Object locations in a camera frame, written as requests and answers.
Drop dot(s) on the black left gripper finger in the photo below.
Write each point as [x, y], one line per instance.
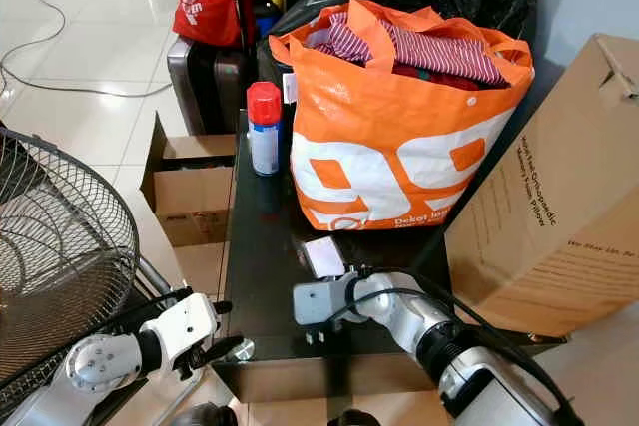
[222, 349]
[210, 304]

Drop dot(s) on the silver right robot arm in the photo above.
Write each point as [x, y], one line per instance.
[449, 346]

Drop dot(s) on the black low table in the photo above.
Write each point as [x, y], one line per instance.
[260, 286]

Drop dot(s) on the white key card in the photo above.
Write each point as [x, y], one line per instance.
[323, 257]

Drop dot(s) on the dark robot right leg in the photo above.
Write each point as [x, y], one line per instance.
[353, 418]

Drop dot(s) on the small open cardboard box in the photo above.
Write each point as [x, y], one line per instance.
[190, 202]

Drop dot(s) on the black metal fan guard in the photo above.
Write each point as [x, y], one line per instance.
[60, 236]

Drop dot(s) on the red capped spray can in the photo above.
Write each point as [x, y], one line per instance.
[264, 137]

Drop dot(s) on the orange white shopping bag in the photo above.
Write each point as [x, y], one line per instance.
[389, 137]

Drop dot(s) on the grey hard suitcase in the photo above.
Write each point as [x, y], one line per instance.
[202, 87]

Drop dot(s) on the large printed cardboard box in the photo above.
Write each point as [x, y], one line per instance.
[549, 216]

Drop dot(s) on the red plastic bag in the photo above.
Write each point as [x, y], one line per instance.
[205, 9]

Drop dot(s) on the red white striped cloth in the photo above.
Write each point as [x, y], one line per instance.
[444, 52]

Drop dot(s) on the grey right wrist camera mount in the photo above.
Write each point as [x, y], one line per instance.
[319, 300]

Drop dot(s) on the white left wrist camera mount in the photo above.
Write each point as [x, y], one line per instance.
[188, 324]

